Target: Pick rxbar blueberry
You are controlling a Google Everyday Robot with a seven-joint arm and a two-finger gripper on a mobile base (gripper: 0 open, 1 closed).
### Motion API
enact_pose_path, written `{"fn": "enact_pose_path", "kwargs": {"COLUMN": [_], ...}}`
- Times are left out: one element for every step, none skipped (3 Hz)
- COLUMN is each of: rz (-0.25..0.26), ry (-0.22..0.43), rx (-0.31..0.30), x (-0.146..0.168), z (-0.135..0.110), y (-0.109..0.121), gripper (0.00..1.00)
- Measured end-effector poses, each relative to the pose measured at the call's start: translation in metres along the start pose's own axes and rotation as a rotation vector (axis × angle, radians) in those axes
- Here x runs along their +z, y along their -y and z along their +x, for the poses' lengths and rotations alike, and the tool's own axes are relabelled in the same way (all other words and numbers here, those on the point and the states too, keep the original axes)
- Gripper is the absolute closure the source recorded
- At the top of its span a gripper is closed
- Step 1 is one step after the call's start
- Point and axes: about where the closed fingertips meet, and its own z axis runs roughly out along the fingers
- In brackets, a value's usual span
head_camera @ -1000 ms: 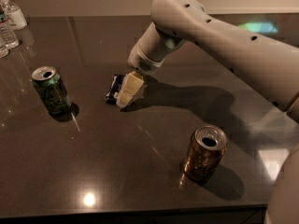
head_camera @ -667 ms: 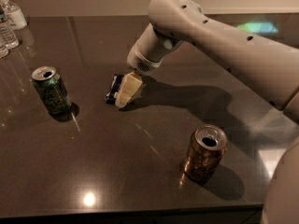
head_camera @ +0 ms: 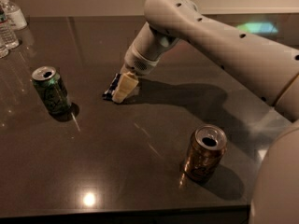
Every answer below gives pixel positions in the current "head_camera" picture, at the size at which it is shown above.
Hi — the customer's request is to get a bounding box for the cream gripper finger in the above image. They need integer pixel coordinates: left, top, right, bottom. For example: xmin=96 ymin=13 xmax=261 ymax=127
xmin=112 ymin=72 xmax=138 ymax=104

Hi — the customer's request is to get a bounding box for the blue rxbar wrapper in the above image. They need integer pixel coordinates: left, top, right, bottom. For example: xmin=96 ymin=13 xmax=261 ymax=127
xmin=102 ymin=73 xmax=121 ymax=101

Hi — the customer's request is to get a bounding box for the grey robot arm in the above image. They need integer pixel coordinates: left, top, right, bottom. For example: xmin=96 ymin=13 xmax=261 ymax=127
xmin=112 ymin=0 xmax=299 ymax=224

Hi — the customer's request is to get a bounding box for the green soda can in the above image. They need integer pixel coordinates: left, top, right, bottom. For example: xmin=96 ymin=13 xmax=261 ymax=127
xmin=32 ymin=66 xmax=71 ymax=115

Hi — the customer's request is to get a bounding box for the brown soda can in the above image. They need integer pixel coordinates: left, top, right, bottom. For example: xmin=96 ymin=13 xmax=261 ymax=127
xmin=183 ymin=124 xmax=227 ymax=183

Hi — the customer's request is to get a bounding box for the clear bottle at edge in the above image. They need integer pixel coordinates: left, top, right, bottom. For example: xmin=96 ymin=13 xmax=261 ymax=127
xmin=0 ymin=37 xmax=8 ymax=58

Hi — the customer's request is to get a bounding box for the clear water bottle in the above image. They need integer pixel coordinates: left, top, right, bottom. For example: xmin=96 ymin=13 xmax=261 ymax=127
xmin=0 ymin=7 xmax=20 ymax=49

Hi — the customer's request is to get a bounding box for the hand sanitizer pump bottle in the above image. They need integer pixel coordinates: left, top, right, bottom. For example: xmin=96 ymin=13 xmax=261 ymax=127
xmin=0 ymin=0 xmax=27 ymax=31

